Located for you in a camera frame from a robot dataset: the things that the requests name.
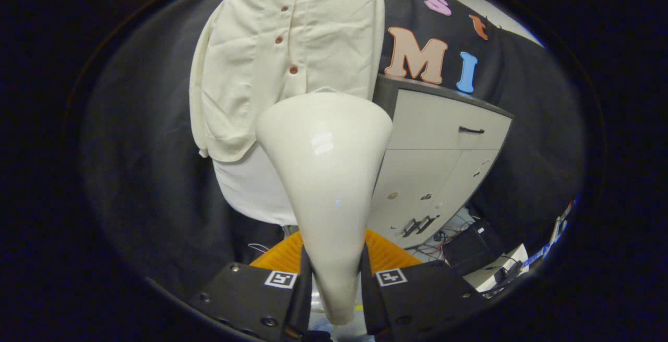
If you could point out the white box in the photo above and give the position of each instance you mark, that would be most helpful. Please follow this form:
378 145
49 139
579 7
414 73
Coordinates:
503 269

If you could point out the black backdrop cloth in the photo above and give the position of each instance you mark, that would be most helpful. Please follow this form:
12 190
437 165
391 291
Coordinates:
146 175

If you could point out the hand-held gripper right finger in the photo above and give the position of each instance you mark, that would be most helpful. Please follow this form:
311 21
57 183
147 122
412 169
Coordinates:
428 290

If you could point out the cream button-up shirt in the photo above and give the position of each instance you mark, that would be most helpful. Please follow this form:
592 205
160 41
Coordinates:
245 70

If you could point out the white garment steamer head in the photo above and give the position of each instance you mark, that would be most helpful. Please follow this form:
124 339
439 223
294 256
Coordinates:
323 175

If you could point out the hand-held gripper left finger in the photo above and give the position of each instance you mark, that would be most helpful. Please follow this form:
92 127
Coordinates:
250 292

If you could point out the grey and beige cabinet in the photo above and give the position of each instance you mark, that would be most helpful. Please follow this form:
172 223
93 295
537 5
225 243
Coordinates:
433 138

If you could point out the black box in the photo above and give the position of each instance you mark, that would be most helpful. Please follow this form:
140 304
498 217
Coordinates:
464 245

